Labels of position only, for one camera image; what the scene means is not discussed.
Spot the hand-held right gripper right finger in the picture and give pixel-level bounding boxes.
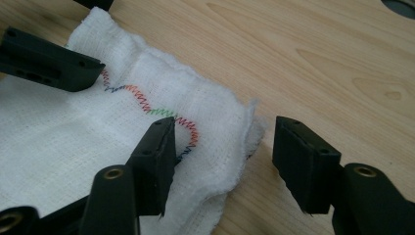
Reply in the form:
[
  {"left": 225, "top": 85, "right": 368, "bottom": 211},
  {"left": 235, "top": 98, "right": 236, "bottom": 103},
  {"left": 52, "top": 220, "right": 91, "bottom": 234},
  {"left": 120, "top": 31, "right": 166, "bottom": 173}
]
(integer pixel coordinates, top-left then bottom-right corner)
[{"left": 271, "top": 115, "right": 343, "bottom": 216}]

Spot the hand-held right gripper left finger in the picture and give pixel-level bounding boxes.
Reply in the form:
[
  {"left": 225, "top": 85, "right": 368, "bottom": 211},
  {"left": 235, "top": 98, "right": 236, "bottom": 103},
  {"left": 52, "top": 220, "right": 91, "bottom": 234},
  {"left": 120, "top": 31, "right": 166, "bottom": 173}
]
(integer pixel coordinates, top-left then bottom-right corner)
[{"left": 124, "top": 116, "right": 178, "bottom": 218}]

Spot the grey round desk grommet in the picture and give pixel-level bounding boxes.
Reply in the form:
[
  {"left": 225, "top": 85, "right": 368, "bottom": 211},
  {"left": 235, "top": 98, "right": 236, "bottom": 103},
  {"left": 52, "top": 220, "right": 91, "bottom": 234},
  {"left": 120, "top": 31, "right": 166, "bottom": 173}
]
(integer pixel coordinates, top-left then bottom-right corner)
[{"left": 380, "top": 0, "right": 415, "bottom": 21}]

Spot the white cloth with coloured stitching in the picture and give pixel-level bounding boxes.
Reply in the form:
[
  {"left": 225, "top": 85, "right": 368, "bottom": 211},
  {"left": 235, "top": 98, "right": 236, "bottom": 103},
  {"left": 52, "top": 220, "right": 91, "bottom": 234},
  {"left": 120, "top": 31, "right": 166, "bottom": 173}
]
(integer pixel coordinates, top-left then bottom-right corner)
[{"left": 0, "top": 6, "right": 267, "bottom": 235}]

